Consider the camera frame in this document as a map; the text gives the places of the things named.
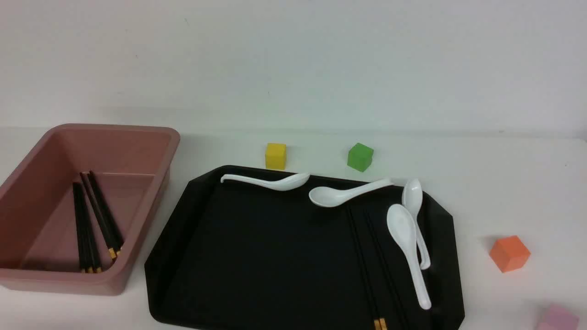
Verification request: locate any white spoon top left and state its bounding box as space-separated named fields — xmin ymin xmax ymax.
xmin=220 ymin=173 xmax=310 ymax=192

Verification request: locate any white spoon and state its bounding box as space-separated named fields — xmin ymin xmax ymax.
xmin=387 ymin=204 xmax=432 ymax=310
xmin=402 ymin=178 xmax=431 ymax=270
xmin=220 ymin=173 xmax=310 ymax=192
xmin=308 ymin=178 xmax=394 ymax=208

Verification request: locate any yellow cube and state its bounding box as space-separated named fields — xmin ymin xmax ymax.
xmin=265 ymin=143 xmax=287 ymax=171

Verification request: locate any white spoon top middle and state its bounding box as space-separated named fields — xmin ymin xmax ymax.
xmin=308 ymin=178 xmax=394 ymax=208

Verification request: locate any green cube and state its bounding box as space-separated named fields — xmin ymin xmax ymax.
xmin=347 ymin=143 xmax=375 ymax=172

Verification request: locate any black plastic tray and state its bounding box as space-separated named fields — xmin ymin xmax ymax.
xmin=145 ymin=165 xmax=465 ymax=330

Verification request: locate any white spoon far right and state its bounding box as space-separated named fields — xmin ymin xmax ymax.
xmin=402 ymin=178 xmax=431 ymax=270

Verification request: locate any white spoon front right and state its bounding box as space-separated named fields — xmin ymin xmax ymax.
xmin=387 ymin=204 xmax=432 ymax=310

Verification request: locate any orange cube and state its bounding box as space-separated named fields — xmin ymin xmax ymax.
xmin=490 ymin=235 xmax=531 ymax=273

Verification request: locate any pink plastic bin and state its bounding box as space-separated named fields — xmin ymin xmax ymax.
xmin=0 ymin=124 xmax=180 ymax=295

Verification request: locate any pink cube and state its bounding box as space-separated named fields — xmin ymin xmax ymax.
xmin=535 ymin=304 xmax=580 ymax=330

